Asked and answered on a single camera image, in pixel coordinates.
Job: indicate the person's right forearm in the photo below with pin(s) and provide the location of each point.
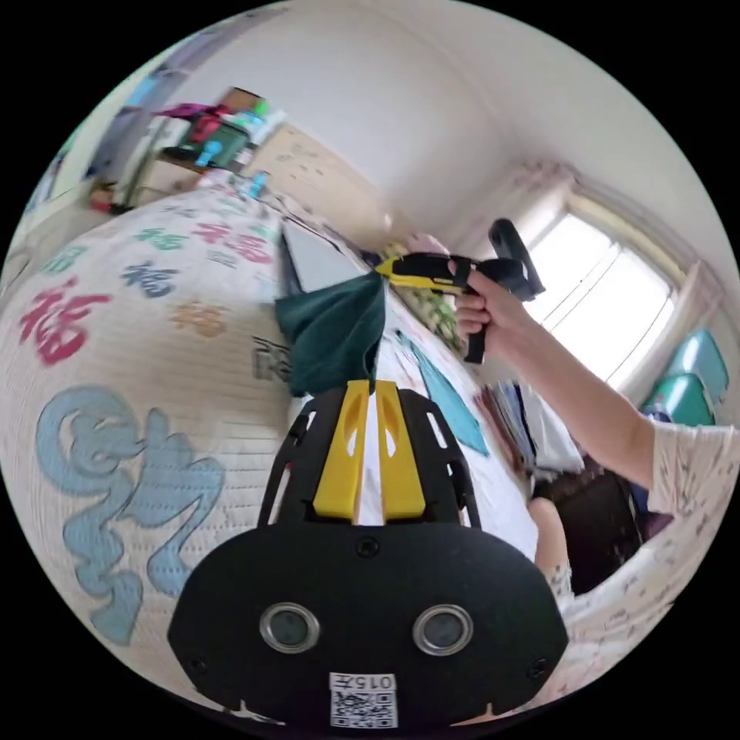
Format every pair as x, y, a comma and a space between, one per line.
584, 402

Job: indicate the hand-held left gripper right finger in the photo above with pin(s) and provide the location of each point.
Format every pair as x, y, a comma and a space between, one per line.
402, 468

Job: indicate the green floral pillow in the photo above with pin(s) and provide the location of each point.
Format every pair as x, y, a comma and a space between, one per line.
435, 312

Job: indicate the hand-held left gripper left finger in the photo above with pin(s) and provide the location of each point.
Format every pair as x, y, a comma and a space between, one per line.
338, 462

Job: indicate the person's left forearm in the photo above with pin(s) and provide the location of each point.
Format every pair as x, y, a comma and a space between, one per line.
549, 532

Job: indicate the grey flat board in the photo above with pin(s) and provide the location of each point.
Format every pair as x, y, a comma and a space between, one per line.
318, 254

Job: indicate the blue white color block shirt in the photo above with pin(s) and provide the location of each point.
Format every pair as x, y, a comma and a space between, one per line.
329, 324

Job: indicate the person's body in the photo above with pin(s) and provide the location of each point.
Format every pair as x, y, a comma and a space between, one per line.
694, 468

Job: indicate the window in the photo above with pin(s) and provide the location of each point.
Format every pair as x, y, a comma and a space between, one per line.
607, 300

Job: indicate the person's right hand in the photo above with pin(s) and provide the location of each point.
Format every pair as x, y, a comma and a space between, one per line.
509, 324

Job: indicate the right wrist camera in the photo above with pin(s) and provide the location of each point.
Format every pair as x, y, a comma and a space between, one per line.
510, 238

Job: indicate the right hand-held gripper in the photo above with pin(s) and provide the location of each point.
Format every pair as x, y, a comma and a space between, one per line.
497, 272

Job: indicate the cluttered shelf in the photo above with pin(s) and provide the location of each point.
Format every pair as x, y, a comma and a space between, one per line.
214, 144

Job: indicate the pile of clothes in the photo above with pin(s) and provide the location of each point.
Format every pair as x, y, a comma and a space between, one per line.
543, 433

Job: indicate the bed with printed woven mat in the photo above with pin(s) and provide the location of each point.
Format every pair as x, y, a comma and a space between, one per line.
191, 370

